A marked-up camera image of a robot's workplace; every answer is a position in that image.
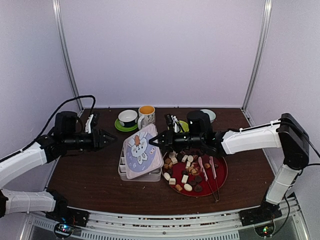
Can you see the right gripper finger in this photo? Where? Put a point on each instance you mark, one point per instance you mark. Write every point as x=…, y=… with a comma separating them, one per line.
x=156, y=143
x=157, y=139

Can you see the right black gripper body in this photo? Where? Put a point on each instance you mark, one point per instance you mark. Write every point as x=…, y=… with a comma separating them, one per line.
x=169, y=142

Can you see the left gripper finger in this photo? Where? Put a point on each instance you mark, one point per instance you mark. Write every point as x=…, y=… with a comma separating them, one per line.
x=105, y=142
x=107, y=136

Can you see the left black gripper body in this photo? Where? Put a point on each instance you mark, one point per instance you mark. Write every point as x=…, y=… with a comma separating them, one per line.
x=96, y=145

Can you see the bunny tin lid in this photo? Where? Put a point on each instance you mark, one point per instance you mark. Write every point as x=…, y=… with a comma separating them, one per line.
x=139, y=154

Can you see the pink metal tongs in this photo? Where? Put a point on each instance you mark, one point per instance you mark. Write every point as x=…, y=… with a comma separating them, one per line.
x=210, y=177

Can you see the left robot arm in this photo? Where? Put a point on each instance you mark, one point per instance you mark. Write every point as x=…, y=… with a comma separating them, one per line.
x=24, y=174

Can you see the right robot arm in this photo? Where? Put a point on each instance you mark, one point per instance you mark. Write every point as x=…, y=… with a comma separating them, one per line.
x=249, y=174

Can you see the dark swirl chocolate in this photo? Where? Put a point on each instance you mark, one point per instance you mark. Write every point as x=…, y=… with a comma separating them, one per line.
x=185, y=172

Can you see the white square chocolate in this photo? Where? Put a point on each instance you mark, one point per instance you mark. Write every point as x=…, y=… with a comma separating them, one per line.
x=184, y=179

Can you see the tan striped chocolate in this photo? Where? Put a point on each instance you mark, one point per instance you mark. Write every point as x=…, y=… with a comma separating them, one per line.
x=178, y=187

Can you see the dark heart chocolate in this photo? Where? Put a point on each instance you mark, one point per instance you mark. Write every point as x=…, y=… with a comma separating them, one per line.
x=198, y=188

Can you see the green saucer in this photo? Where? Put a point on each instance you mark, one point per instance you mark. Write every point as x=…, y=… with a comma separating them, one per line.
x=125, y=126

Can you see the lime green bowl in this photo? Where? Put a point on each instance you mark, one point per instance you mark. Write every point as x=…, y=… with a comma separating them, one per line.
x=183, y=126

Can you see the patterned mug yellow inside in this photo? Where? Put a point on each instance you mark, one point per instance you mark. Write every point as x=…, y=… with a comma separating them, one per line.
x=147, y=115

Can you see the white and navy cup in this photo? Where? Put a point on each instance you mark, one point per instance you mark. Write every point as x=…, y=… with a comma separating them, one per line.
x=128, y=116

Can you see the silver divided tin box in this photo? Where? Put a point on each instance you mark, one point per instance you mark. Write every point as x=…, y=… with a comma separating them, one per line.
x=138, y=176

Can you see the round red tray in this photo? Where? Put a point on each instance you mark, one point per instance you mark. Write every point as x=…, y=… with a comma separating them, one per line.
x=175, y=163

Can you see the pale blue bowl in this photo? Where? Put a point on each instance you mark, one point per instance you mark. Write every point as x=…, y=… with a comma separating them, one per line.
x=210, y=113

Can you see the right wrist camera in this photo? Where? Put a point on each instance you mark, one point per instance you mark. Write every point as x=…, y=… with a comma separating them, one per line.
x=173, y=123

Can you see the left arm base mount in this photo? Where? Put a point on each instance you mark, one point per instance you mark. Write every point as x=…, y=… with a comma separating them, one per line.
x=69, y=224

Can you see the metal front rail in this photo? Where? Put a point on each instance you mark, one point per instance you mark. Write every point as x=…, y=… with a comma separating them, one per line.
x=224, y=225

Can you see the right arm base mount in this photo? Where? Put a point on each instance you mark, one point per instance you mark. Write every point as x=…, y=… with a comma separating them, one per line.
x=263, y=220

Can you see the left aluminium frame post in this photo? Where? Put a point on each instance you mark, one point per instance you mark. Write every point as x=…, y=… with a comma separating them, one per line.
x=63, y=43

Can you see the aluminium frame post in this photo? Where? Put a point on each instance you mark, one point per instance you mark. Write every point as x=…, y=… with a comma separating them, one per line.
x=63, y=43
x=264, y=30

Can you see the right aluminium frame post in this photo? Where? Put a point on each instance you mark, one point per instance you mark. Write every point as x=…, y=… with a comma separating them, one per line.
x=264, y=30

